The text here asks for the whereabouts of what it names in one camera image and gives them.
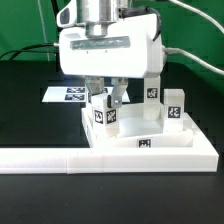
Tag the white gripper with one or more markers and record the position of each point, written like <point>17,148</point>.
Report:
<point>127,51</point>

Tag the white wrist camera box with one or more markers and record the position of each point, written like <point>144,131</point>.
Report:
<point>67,17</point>

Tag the white square tabletop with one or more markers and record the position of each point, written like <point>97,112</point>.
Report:
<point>136,132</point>

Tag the white tag marker sheet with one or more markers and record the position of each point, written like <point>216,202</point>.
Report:
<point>63,94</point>

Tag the white L-shaped obstacle fence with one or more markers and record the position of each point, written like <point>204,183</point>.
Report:
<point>187,151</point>

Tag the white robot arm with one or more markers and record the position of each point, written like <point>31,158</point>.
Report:
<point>95,16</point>

